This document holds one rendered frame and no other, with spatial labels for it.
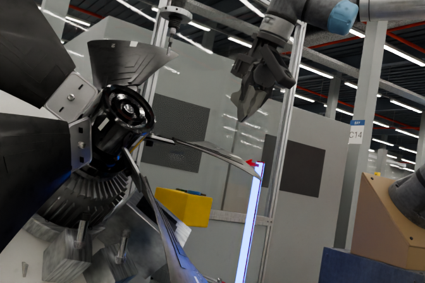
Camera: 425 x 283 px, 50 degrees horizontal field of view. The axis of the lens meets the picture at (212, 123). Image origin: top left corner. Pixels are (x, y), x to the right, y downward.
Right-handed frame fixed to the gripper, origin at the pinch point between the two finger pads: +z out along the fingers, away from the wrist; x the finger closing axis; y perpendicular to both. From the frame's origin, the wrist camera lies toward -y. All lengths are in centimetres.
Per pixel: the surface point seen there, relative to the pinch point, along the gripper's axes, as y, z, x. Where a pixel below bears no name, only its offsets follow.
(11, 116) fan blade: -10, 11, 53
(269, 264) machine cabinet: 205, 151, -315
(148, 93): 75, 10, -19
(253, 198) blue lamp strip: -1.7, 18.2, -12.5
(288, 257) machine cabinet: 204, 141, -338
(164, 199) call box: 26.8, 33.3, -8.9
